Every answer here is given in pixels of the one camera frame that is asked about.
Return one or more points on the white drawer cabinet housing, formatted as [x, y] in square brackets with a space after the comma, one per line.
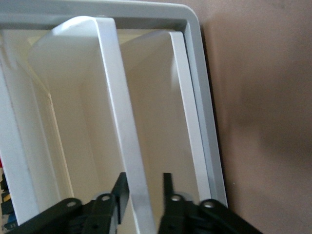
[146, 11]

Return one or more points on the brown table cover mat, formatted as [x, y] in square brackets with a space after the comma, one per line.
[268, 97]

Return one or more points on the white plastic drawer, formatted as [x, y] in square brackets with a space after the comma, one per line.
[17, 158]
[73, 73]

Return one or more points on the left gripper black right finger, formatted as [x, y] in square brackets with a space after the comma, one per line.
[195, 219]

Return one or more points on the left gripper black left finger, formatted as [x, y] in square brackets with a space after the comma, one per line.
[73, 217]

